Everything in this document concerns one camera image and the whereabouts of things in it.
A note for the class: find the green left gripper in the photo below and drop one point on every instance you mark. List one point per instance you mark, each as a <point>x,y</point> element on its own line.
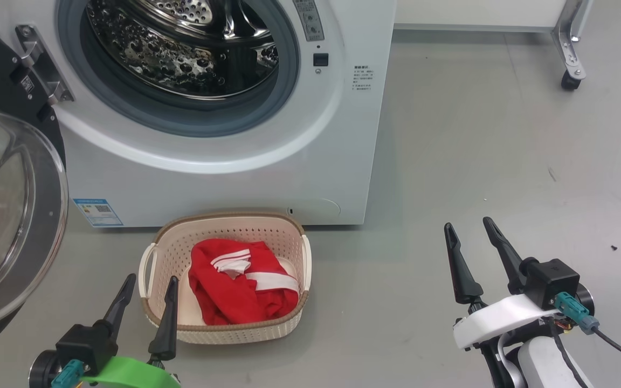
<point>132,374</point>

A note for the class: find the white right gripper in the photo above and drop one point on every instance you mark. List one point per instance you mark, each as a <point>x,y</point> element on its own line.
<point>494,320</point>

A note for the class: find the red garment white striped collar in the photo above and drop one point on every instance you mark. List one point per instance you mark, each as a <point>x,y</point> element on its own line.
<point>219,296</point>

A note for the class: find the round glass washing machine door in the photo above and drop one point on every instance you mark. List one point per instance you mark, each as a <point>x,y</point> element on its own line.
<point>52,226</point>

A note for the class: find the cream perforated laundry basket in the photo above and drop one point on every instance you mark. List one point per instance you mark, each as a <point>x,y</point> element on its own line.
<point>235,229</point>

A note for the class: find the white washing machine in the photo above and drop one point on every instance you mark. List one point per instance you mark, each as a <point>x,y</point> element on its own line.
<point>235,183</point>

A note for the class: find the grey rubber door gasket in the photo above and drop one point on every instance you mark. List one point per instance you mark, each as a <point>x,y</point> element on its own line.
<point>181,121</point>

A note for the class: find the black door lock slot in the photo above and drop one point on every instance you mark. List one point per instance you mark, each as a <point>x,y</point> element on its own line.
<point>321,60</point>

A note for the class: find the steel washing machine drum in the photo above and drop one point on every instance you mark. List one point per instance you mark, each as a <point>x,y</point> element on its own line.
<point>181,54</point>

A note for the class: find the metal door hinge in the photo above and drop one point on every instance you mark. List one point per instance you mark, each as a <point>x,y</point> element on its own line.
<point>43,67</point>

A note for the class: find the blue energy label sticker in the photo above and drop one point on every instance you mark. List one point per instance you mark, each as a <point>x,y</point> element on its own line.
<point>97,213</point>

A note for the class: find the grey caster stand leg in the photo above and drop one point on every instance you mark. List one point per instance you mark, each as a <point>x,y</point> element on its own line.
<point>569,48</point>

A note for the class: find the white partition panel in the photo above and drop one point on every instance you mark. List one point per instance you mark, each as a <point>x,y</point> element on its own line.
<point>477,11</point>

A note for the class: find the grey warning label plate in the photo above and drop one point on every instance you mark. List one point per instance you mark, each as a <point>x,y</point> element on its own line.
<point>310,21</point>

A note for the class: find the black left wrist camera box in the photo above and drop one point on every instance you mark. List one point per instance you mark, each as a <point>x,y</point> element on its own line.
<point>84,347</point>

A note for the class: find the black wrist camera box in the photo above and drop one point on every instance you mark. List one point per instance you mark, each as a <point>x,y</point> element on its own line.
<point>84,347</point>
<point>553,280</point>

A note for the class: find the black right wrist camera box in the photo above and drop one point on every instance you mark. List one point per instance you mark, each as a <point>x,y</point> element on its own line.
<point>553,280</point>

